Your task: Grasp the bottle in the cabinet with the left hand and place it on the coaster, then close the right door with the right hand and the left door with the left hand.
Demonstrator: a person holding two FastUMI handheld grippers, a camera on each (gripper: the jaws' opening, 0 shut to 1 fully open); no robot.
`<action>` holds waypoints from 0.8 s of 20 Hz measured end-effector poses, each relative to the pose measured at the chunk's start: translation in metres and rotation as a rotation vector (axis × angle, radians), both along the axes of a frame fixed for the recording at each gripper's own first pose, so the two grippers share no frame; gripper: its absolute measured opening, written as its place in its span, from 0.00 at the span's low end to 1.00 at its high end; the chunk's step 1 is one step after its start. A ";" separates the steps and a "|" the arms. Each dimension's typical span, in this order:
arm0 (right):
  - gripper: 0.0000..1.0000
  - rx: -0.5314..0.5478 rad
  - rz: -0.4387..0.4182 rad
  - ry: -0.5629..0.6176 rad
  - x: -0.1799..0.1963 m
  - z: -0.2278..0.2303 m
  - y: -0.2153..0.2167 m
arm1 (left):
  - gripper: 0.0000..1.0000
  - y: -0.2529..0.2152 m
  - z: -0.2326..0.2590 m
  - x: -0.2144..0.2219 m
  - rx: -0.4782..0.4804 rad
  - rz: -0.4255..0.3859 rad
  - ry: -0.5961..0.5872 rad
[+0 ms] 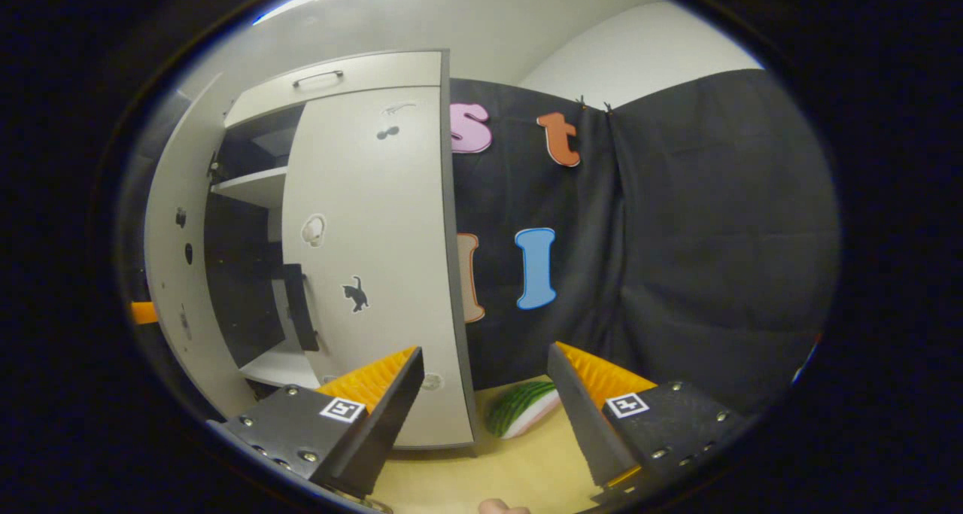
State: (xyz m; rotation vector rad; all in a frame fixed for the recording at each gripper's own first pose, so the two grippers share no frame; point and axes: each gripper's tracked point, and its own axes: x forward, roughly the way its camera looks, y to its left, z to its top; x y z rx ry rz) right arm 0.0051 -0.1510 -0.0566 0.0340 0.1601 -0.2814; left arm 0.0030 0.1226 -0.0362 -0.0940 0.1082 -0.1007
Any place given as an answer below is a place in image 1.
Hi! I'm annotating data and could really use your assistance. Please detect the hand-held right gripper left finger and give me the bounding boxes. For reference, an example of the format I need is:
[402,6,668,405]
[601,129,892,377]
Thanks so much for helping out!
[207,346,427,500]

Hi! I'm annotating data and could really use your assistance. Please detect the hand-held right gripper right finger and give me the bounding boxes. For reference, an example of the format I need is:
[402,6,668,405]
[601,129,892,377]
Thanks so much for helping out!
[547,342,753,500]

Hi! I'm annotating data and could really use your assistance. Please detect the white cabinet door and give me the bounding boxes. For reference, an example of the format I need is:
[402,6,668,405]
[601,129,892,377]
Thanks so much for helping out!
[282,85,477,452]
[143,74,261,418]

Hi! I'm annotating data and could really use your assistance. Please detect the white cabinet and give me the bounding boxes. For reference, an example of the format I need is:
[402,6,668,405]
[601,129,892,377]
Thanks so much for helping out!
[203,49,453,396]

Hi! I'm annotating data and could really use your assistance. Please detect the white cabinet shelf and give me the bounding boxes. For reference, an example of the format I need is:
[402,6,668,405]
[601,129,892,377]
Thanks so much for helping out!
[211,166,290,211]

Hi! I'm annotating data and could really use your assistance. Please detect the white cabinet drawer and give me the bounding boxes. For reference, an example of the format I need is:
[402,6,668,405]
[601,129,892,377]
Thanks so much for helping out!
[223,50,445,129]

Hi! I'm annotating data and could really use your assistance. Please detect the toy watermelon slice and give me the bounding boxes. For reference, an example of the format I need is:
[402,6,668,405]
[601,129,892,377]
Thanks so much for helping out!
[487,381,562,440]

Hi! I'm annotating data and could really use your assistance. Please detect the black backdrop cloth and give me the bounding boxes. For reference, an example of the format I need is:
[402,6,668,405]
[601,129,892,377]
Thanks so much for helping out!
[449,68,842,418]

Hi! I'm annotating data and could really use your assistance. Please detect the metal drawer handle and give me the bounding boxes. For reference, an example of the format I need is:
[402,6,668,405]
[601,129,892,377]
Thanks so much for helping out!
[292,70,345,89]

